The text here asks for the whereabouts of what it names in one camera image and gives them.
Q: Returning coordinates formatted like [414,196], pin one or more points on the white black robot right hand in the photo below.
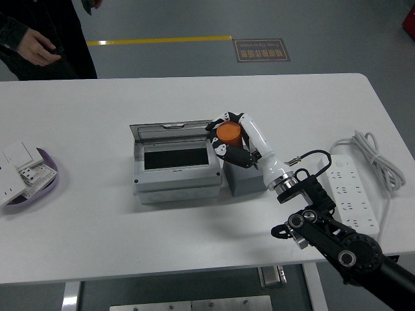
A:
[262,145]

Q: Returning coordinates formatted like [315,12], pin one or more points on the person's right hand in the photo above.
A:
[37,48]

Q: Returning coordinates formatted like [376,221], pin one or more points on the person's left hand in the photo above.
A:
[97,3]

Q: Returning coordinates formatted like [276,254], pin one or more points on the orange cylinder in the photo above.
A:
[228,133]

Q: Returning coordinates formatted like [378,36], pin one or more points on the grey electrical box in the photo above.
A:
[178,188]

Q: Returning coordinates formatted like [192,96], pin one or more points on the person's right forearm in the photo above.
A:
[13,30]

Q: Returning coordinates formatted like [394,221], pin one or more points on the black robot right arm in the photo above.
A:
[324,233]

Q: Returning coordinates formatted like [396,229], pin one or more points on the grey cube with round hole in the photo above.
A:
[243,184]

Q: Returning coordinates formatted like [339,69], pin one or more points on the black under-table control box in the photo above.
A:
[394,258]

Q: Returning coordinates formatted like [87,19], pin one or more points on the person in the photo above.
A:
[65,26]

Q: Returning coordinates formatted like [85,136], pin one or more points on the yellow floor tape line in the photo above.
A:
[162,41]

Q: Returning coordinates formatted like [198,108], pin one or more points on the brown floor sign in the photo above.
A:
[261,50]

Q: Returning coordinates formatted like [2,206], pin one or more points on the white power strip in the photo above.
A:
[353,188]

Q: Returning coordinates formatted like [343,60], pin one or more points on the small white socket module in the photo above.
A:
[28,174]

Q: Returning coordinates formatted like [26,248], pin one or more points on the white perforated panel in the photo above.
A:
[43,176]

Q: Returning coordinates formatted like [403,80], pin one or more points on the purple plastic tray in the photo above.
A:
[48,189]

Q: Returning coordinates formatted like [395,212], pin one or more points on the white table leg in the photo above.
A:
[316,288]
[70,296]

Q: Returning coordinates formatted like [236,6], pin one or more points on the red object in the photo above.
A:
[409,19]

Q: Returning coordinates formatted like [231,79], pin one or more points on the white wall switch plate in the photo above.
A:
[19,154]

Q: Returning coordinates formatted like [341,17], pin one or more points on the grey metal table bracket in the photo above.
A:
[272,277]

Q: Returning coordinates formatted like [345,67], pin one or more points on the white wall socket panel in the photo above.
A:
[9,188]

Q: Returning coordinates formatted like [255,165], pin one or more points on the grey metal base plate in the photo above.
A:
[231,304]
[149,306]

